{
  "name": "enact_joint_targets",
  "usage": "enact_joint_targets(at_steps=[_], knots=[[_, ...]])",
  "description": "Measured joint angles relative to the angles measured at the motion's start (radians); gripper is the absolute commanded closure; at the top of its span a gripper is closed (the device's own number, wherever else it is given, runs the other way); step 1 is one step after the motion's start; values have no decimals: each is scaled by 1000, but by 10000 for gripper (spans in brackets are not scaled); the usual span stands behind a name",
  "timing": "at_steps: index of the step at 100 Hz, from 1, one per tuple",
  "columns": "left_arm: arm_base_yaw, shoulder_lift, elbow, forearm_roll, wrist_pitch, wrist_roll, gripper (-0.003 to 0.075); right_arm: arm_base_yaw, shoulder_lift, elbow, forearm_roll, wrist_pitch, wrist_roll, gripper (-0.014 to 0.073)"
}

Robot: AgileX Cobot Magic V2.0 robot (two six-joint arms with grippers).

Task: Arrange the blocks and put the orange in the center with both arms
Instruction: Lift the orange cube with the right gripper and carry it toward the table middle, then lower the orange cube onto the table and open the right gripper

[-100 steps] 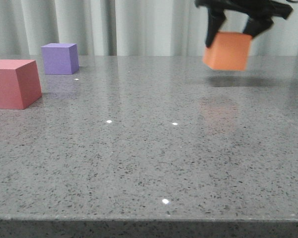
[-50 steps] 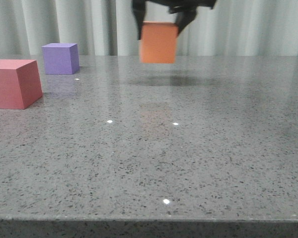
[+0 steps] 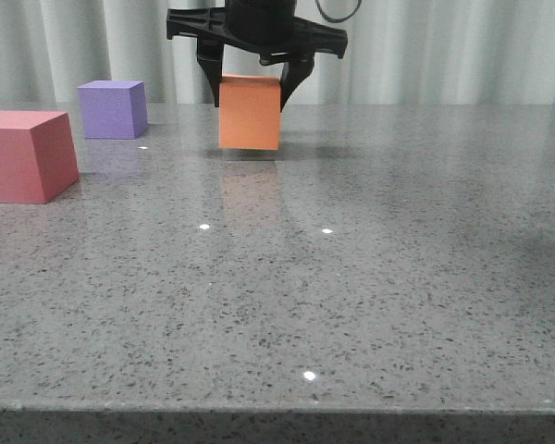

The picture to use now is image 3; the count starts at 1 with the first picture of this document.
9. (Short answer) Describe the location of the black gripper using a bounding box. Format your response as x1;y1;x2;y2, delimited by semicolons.
166;1;348;110

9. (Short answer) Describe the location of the orange foam cube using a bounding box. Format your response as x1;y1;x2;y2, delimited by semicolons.
219;75;281;150

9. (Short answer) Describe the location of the purple foam cube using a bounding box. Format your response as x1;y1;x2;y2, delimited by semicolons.
77;80;148;140

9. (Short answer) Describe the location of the pale green curtain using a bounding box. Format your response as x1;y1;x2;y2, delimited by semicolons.
0;1;555;105

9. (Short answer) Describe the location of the red foam cube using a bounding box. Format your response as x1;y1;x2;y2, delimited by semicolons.
0;110;80;204

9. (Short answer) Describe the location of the black cable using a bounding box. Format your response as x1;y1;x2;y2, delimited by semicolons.
314;0;363;23

